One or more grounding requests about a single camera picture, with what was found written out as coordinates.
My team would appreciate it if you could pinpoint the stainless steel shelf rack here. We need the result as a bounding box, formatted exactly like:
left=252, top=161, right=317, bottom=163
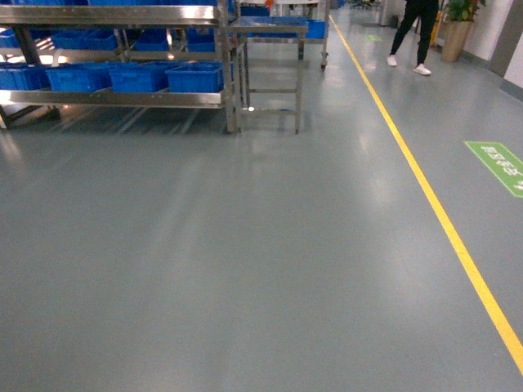
left=1, top=1, right=238, bottom=133

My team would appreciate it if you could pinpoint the stainless steel table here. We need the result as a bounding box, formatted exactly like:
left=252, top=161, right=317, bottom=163
left=228, top=16, right=308, bottom=134

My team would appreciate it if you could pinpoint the person in black clothes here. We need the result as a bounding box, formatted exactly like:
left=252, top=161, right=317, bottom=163
left=386, top=0, right=440, bottom=77

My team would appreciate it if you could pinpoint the green potted plant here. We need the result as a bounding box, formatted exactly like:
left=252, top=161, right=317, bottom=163
left=441, top=0, right=486, bottom=63

